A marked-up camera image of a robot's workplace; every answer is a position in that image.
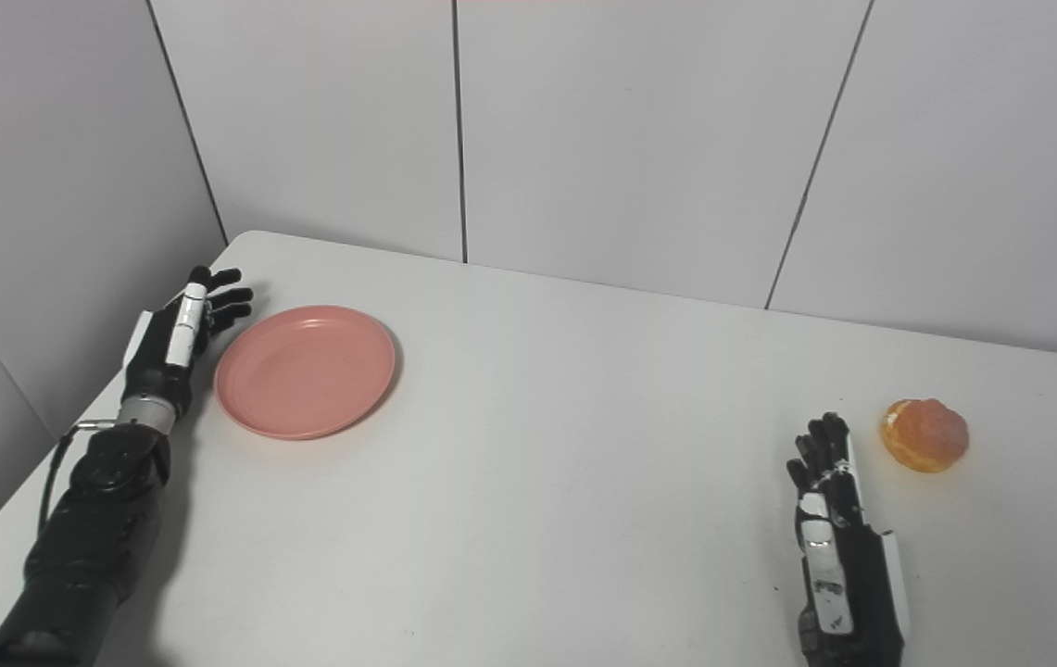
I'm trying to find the pink round plate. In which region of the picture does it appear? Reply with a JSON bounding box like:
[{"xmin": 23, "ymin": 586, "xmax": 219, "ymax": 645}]
[{"xmin": 214, "ymin": 306, "xmax": 397, "ymax": 441}]

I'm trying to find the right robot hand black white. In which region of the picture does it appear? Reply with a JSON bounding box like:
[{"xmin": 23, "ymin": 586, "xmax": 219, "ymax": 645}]
[{"xmin": 786, "ymin": 412, "xmax": 912, "ymax": 667}]

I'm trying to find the orange cream puff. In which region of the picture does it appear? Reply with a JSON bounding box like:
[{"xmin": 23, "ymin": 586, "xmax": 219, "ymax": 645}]
[{"xmin": 879, "ymin": 398, "xmax": 970, "ymax": 474}]

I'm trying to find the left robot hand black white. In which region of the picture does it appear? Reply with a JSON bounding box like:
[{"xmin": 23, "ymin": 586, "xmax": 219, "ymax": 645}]
[{"xmin": 121, "ymin": 266, "xmax": 254, "ymax": 421}]

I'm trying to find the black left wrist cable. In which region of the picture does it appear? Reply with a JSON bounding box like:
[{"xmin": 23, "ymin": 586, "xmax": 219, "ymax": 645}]
[{"xmin": 36, "ymin": 419, "xmax": 119, "ymax": 538}]

